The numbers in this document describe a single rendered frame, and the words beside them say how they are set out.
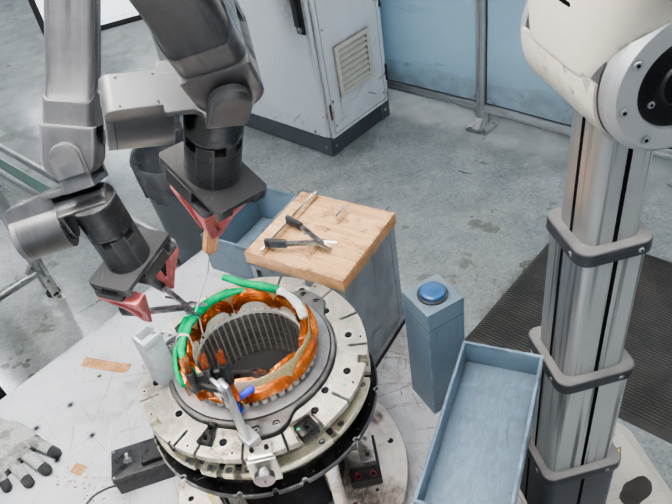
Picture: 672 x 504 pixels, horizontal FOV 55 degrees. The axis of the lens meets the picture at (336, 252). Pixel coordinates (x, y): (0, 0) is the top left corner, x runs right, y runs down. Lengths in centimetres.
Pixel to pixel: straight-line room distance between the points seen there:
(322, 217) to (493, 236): 165
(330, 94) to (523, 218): 109
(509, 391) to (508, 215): 198
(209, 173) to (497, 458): 50
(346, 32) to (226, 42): 273
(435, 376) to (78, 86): 70
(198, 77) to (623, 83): 40
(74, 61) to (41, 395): 85
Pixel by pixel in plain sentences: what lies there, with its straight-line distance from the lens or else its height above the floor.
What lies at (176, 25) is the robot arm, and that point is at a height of 161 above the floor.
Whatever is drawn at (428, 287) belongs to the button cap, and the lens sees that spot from 103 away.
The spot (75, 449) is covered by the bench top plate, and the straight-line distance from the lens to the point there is 135.
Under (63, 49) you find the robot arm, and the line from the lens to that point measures 79.
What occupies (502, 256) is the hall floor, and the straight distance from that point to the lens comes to 265.
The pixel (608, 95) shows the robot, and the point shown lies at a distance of 70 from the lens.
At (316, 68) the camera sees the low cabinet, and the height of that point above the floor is 49.
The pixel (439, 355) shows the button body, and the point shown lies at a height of 93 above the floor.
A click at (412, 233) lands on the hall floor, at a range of 278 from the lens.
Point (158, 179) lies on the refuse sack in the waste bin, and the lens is 245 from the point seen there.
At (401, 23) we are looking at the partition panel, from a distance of 349.
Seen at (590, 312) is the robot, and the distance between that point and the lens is 98.
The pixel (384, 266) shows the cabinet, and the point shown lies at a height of 98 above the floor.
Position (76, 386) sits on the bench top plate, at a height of 78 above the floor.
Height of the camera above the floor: 176
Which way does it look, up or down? 40 degrees down
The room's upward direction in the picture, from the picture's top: 11 degrees counter-clockwise
